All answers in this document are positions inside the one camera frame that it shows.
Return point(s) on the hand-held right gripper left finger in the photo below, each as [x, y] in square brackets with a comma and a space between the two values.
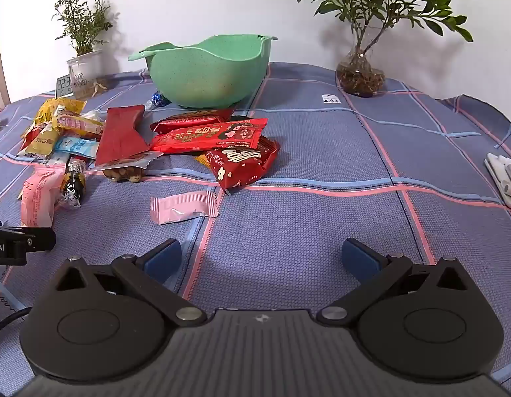
[164, 256]

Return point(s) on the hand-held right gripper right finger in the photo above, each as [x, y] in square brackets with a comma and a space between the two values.
[361, 256]

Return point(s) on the pink striped packet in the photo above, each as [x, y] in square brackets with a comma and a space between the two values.
[38, 194]

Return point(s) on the pink snack wrapper packet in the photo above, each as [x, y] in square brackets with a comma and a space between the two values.
[181, 209]

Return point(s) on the black gold candy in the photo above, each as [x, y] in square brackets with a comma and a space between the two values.
[72, 186]

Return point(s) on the white snack packet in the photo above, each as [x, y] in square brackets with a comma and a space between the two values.
[53, 159]

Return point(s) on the clear nut packet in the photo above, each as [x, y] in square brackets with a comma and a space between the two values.
[123, 171]

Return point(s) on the small yellow snack packet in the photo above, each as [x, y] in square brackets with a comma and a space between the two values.
[44, 140]

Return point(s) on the light blue snack packet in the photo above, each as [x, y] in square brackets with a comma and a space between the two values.
[78, 147]

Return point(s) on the orange snack packet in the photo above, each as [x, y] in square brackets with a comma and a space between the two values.
[204, 159]

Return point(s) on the red popcorn print packet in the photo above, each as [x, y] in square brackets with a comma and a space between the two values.
[239, 161]

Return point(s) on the large yellow snack packet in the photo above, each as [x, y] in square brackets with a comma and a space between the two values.
[47, 111]

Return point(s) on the pink yellow stick packet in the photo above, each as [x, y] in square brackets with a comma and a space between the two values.
[80, 124]

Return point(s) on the long red figure print packet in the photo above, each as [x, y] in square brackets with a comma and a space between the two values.
[206, 136]

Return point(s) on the plain dark red packet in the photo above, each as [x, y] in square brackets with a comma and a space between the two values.
[119, 136]

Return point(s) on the red chocolate bar packet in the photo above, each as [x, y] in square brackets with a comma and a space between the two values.
[189, 120]

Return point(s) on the blue foil chocolate ball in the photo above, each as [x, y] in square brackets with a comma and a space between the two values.
[160, 98]

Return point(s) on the green speckled bowl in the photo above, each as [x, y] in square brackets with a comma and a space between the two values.
[206, 70]

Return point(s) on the blue plaid tablecloth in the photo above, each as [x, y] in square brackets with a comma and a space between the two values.
[301, 223]

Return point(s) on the white digital clock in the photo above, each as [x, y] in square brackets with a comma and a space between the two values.
[64, 86]

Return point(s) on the white label tag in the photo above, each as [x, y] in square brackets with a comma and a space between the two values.
[330, 99]

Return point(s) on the white folded object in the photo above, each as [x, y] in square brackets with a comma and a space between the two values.
[505, 178]

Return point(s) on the potted plant clear pot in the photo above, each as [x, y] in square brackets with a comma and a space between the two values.
[86, 70]

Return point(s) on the leafy plant in glass vase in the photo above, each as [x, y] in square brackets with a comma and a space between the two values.
[361, 74]

